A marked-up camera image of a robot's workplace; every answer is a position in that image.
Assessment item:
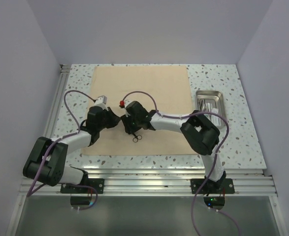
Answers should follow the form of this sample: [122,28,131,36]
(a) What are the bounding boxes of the hemostat forceps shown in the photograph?
[132,133,142,143]

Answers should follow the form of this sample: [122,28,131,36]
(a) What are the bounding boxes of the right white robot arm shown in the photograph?
[119,100,226,193]

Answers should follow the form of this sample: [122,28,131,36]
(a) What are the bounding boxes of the stainless steel tray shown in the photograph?
[195,90,226,118]

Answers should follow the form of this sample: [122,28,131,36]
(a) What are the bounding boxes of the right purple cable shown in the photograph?
[123,90,241,236]

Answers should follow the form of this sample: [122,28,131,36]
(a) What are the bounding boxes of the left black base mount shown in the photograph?
[60,178,105,194]

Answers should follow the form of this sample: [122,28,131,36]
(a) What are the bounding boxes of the aluminium rail frame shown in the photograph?
[18,64,278,197]

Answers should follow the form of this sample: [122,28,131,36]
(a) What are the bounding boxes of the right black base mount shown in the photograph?
[190,178,235,195]

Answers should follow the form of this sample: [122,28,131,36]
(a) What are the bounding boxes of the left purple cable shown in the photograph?
[27,90,100,211]

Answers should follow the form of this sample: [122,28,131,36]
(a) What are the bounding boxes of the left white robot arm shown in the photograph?
[23,106,121,193]

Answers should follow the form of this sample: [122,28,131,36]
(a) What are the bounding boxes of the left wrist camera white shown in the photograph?
[94,95,107,110]

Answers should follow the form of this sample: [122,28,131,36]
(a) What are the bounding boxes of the curved tweezers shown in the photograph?
[199,99,213,112]

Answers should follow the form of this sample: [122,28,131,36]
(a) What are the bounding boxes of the purple cable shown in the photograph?
[27,90,100,211]
[123,90,241,236]

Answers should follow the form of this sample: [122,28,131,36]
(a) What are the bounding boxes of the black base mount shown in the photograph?
[190,178,235,195]
[60,178,105,194]

